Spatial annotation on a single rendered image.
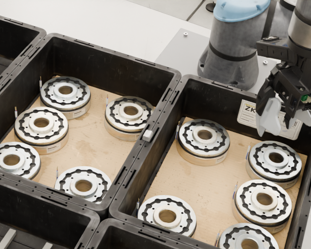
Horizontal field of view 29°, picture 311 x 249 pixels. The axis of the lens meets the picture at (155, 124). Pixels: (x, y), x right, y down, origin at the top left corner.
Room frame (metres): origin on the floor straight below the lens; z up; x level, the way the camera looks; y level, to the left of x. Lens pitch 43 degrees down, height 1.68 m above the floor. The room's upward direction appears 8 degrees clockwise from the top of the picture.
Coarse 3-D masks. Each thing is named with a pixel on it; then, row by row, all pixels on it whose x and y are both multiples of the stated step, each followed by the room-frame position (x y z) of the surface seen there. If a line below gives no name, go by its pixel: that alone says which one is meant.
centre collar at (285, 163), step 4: (268, 152) 0.85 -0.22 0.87; (272, 152) 0.85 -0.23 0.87; (276, 152) 0.85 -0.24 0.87; (280, 152) 0.85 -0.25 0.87; (264, 156) 0.84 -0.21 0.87; (268, 156) 0.84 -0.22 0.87; (280, 156) 0.85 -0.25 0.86; (284, 156) 0.84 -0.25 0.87; (264, 160) 0.83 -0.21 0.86; (268, 160) 0.83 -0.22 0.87; (284, 160) 0.83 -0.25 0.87; (288, 160) 0.83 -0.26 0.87; (268, 164) 0.82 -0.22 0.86; (272, 164) 0.82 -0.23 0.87; (276, 164) 0.82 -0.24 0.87; (280, 164) 0.82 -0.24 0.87; (284, 164) 0.82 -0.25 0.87
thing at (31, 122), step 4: (36, 116) 0.86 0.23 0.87; (40, 116) 0.86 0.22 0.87; (44, 116) 0.86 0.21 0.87; (48, 116) 0.86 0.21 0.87; (32, 120) 0.84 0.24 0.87; (36, 120) 0.85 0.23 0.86; (48, 120) 0.85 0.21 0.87; (52, 120) 0.85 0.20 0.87; (32, 124) 0.83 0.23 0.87; (48, 124) 0.84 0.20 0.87; (52, 124) 0.84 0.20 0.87; (32, 128) 0.82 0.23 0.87; (36, 128) 0.82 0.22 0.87; (40, 128) 0.82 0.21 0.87; (44, 128) 0.83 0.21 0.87; (48, 128) 0.83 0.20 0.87; (40, 132) 0.82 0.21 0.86; (44, 132) 0.82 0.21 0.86
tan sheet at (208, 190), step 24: (240, 144) 0.90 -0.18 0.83; (168, 168) 0.80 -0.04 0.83; (192, 168) 0.81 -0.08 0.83; (216, 168) 0.82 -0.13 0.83; (240, 168) 0.83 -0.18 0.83; (168, 192) 0.74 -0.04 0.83; (192, 192) 0.75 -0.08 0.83; (216, 192) 0.76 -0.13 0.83; (288, 192) 0.79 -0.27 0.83; (216, 216) 0.70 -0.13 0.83
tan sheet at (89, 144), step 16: (96, 96) 0.98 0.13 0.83; (112, 96) 0.99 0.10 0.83; (96, 112) 0.93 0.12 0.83; (80, 128) 0.88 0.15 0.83; (96, 128) 0.88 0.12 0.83; (80, 144) 0.83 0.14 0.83; (96, 144) 0.84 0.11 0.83; (112, 144) 0.85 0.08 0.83; (128, 144) 0.85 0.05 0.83; (48, 160) 0.78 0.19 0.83; (64, 160) 0.79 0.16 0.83; (80, 160) 0.79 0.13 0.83; (96, 160) 0.80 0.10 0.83; (112, 160) 0.80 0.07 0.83; (48, 176) 0.74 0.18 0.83; (112, 176) 0.76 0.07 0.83
